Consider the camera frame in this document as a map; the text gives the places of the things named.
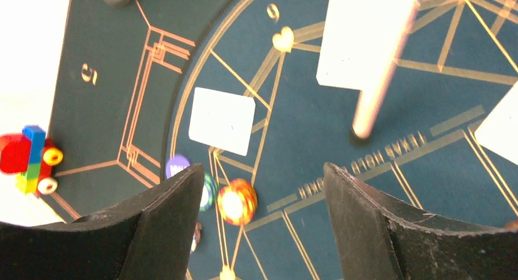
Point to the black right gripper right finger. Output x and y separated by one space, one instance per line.
381 237

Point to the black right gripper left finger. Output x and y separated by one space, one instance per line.
147 236

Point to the green chip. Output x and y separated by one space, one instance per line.
209 192

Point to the blue small blind button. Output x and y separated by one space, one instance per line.
176 164

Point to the red chip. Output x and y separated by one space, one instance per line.
237 202

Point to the dealt card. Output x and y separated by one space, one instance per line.
222 120
498 131
348 43

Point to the colourful toy blocks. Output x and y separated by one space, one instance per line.
30 156

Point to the round dark blue mat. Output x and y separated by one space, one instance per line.
459 61

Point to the dark green poker mat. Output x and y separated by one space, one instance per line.
120 69

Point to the pink tripod stand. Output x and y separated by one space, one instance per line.
394 22

